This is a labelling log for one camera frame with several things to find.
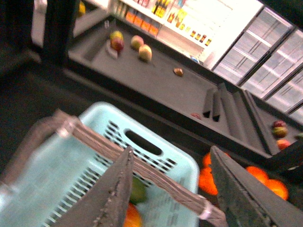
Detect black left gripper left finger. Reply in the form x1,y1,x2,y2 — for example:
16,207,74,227
54,147,134,227

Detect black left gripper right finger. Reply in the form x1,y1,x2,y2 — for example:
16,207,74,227
210,146,303,227

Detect red yellow mango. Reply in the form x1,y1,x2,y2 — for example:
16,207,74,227
124,203,143,227

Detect green avocado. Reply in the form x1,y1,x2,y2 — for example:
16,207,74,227
130,177,147,205

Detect light blue plastic basket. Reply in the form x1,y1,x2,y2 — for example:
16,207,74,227
0,102,227,227

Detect glass door refrigerator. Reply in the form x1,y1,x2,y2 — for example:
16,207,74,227
213,7,303,119

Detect white shelf with bottles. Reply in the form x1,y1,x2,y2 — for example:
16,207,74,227
107,0,262,70

